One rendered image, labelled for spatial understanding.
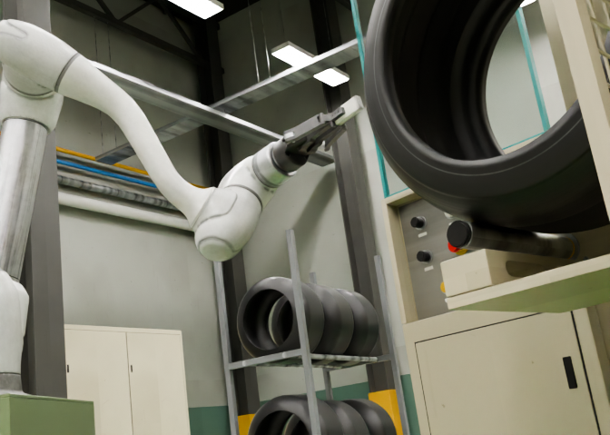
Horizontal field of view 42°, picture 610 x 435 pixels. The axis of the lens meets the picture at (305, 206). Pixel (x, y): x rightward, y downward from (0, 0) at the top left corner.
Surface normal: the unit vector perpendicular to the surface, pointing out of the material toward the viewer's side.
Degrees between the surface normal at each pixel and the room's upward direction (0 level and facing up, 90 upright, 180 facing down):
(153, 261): 90
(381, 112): 92
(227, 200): 68
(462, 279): 90
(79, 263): 90
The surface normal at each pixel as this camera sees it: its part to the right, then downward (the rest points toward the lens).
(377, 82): -0.84, -0.06
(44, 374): 0.81, -0.27
